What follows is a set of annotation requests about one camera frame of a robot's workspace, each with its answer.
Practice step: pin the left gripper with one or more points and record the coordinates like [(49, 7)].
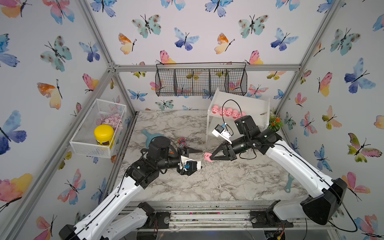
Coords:
[(189, 150)]

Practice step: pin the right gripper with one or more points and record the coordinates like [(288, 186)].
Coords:
[(231, 156)]

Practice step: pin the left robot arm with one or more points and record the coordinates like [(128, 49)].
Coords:
[(101, 223)]

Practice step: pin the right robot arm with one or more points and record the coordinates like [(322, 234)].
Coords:
[(325, 195)]

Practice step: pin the pink toy car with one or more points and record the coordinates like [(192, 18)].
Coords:
[(181, 140)]

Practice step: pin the teal plastic paddle plate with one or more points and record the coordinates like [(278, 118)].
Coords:
[(150, 137)]

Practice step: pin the white two-tier shelf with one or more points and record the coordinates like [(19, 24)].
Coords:
[(226, 108)]

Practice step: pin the potted plant with flowers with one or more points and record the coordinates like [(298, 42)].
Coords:
[(276, 123)]

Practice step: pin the teal plastic comb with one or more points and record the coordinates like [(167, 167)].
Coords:
[(289, 183)]

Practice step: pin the pink round chips pile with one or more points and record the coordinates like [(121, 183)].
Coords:
[(114, 121)]

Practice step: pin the yellow lidded jar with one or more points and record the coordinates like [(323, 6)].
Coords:
[(104, 135)]

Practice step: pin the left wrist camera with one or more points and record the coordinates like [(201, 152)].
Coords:
[(189, 167)]

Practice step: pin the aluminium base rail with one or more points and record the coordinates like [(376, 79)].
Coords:
[(247, 217)]

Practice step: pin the black wire wall basket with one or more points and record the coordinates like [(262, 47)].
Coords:
[(200, 79)]

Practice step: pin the white mesh wall basket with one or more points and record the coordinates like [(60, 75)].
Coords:
[(83, 141)]

